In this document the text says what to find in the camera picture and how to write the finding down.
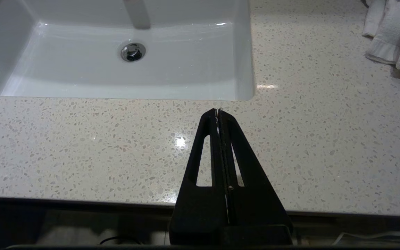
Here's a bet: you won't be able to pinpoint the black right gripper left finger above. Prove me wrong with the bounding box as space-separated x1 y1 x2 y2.
169 108 229 243

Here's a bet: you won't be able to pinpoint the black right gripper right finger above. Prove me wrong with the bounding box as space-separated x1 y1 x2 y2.
219 109 293 228

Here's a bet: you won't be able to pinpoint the chrome sink drain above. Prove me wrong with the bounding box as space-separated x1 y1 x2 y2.
119 41 147 63

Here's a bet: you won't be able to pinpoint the white ceramic sink basin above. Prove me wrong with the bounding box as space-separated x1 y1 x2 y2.
0 0 256 102

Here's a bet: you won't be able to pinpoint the thin black cable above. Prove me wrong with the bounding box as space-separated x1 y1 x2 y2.
99 235 142 245

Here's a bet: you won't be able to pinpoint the thin white cable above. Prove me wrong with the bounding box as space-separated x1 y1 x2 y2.
332 230 400 244

